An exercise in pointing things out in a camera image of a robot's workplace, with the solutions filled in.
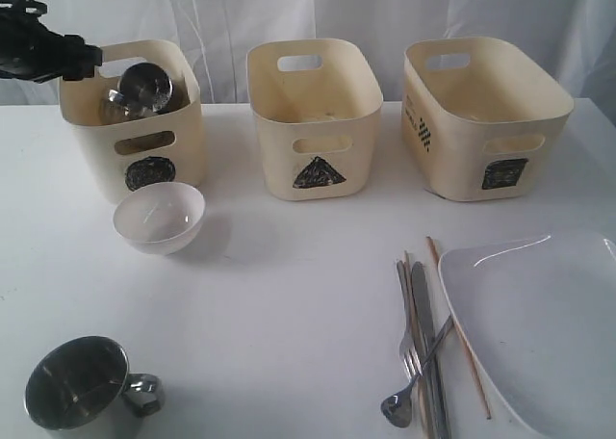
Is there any cream bin with circle mark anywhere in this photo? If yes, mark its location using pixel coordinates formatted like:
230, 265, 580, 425
59, 39, 207, 203

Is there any small steel spoon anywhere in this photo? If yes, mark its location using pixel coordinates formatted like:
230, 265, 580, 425
380, 315, 453, 428

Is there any cream bin with square mark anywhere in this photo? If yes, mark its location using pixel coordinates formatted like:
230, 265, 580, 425
401, 37, 575, 202

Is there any steel table knife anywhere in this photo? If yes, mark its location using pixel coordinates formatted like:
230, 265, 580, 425
411, 261, 450, 438

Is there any wooden chopstick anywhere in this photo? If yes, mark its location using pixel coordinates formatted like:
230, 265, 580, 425
425, 236, 492, 420
403, 251, 435, 438

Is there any white backdrop curtain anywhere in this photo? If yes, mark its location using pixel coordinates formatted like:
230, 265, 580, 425
0, 0, 616, 107

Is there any cream bin with triangle mark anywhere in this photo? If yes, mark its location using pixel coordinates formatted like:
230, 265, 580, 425
246, 39, 383, 201

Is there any white square plate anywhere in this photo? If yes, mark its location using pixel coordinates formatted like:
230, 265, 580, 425
439, 230, 615, 438

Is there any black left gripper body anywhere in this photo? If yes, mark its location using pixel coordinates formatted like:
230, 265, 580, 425
1, 0, 63, 83

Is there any small white bowl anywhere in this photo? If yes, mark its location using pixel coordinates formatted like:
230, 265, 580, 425
113, 182, 206, 255

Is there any steel mug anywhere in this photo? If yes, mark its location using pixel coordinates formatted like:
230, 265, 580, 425
23, 335, 166, 438
99, 62, 188, 125

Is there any steel fork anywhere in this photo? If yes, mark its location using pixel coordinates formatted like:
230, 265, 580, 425
396, 260, 419, 378

